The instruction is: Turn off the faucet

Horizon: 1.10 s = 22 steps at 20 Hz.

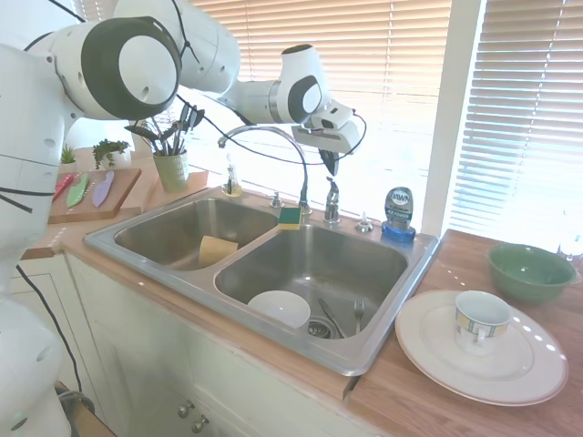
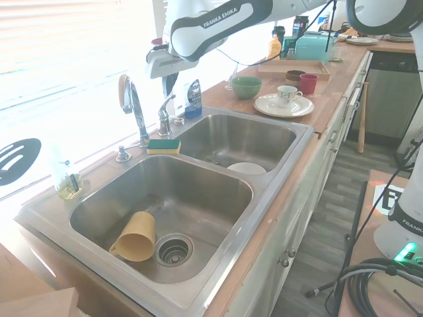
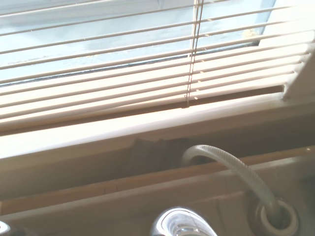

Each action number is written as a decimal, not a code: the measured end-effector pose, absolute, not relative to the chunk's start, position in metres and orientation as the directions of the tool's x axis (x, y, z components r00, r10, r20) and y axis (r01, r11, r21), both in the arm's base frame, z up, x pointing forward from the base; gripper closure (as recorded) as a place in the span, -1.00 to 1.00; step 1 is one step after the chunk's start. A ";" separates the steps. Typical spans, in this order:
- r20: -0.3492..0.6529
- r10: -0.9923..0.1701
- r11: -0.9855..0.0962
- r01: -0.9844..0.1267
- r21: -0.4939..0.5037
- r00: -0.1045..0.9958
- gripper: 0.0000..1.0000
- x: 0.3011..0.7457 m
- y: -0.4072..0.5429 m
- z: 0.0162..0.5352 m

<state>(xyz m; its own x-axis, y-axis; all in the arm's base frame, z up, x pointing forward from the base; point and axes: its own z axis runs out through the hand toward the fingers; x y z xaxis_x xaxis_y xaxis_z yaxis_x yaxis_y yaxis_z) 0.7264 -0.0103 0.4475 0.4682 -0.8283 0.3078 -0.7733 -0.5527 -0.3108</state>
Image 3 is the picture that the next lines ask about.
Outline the chrome faucet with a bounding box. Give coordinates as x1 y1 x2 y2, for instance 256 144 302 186
149 207 214 236

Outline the wide window blind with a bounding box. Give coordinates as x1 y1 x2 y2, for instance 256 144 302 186
0 0 315 133

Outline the small chrome sink cap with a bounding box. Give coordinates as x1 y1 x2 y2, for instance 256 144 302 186
0 220 12 236

